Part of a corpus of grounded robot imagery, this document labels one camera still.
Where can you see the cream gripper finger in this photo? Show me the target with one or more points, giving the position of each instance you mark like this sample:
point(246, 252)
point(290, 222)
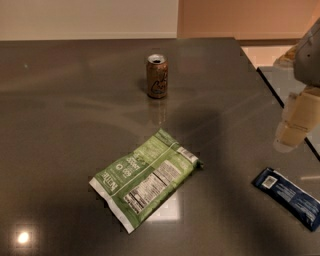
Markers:
point(301, 114)

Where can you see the orange soda can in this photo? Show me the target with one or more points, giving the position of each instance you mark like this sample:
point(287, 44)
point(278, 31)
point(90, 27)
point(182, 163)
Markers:
point(157, 76)

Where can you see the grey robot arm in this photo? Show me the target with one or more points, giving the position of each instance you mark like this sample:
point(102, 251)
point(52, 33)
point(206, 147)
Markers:
point(306, 64)

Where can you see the dark blue snack packet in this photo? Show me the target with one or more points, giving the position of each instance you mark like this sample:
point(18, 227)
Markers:
point(299, 203)

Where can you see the green chip bag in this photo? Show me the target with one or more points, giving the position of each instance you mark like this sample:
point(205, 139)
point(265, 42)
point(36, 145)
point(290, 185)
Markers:
point(137, 184)

